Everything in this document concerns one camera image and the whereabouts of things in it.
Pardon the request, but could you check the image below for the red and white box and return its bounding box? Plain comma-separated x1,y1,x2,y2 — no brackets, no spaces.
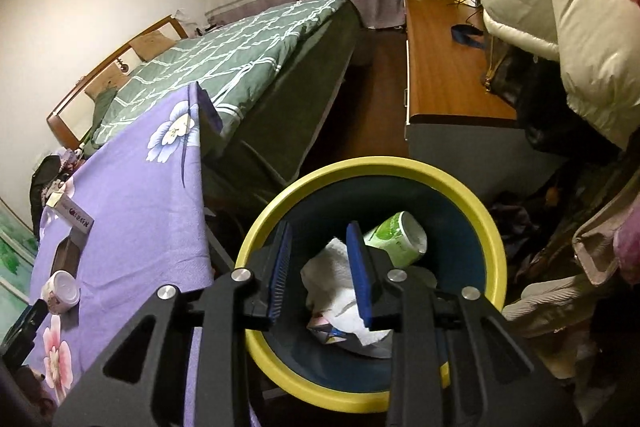
44,189,96,233

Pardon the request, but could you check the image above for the dark small box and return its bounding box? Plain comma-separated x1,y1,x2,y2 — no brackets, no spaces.
51,227,91,275

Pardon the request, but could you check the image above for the black bag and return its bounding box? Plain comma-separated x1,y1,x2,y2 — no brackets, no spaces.
29,154,63,243

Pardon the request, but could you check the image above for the dark clothes heap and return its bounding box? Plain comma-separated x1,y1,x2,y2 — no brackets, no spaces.
487,187,581,268

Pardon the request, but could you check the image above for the yellow rimmed dark blue bin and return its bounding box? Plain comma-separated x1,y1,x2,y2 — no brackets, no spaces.
234,157,507,412

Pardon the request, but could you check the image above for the bed with green quilt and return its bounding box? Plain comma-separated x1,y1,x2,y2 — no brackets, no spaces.
90,0,368,188

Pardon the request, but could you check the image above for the wooden desk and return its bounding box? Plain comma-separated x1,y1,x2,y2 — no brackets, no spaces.
401,0,566,208

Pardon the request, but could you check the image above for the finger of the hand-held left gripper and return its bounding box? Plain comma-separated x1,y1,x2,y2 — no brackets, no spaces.
0,301,47,375

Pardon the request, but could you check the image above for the floral patterned cloth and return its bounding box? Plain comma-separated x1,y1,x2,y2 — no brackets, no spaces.
55,147,86,172

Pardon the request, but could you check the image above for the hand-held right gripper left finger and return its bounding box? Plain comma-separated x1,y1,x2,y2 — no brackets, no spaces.
52,221,296,427

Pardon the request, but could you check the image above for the dark patterned handbag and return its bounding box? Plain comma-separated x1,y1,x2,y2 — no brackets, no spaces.
482,34,566,108

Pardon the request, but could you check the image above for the blue lanyard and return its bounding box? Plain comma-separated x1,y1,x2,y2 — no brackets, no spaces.
450,24,486,50

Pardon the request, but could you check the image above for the white lidded floral cup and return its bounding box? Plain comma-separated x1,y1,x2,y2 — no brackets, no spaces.
40,270,82,315

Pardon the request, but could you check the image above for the colourful snack wrapper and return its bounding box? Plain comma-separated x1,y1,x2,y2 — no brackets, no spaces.
309,314,351,345

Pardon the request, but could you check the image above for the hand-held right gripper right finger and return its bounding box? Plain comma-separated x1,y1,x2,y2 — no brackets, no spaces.
345,221,583,427

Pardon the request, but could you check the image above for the white tissue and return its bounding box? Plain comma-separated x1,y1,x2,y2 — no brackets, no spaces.
300,237,396,348

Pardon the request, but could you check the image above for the brown pillow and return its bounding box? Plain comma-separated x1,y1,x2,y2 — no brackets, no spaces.
129,32,176,62
84,72,131,100

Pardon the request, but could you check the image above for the wooden bed headboard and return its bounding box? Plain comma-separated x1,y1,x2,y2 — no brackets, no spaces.
46,17,191,150

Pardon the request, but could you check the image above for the wardrobe with green floral doors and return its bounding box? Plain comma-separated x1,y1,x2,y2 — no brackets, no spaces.
0,202,41,308

